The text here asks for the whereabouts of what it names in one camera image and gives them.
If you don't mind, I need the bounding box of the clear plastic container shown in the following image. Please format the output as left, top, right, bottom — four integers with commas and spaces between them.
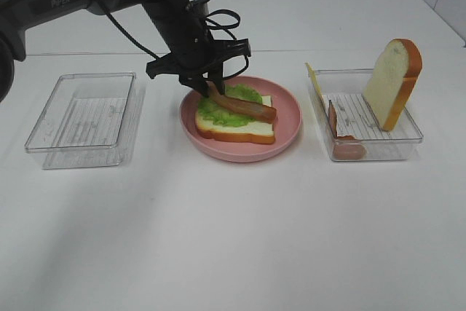
313, 68, 423, 162
24, 72, 145, 170

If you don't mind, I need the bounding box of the bread slice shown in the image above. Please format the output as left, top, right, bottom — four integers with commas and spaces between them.
194, 110, 275, 144
363, 39, 422, 131

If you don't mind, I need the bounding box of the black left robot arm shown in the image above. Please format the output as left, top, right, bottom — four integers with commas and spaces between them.
1, 0, 250, 96

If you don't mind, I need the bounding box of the pink round plate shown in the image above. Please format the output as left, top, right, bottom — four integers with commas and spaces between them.
180, 76, 302, 162

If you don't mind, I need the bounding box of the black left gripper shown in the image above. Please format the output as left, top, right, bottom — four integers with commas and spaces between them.
145, 0, 251, 98

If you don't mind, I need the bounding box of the clear right plastic container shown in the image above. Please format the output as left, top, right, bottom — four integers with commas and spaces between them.
313, 68, 423, 162

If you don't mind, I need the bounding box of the clear left plastic container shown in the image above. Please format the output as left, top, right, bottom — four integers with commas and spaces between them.
24, 72, 145, 170

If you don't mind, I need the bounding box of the green lettuce leaf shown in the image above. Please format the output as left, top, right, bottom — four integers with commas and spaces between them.
197, 84, 270, 127

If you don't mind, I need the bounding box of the yellow cheese slice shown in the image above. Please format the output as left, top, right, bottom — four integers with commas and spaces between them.
305, 62, 326, 126

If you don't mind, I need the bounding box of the bacon strip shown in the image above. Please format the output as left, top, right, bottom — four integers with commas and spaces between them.
328, 101, 366, 161
208, 84, 277, 124

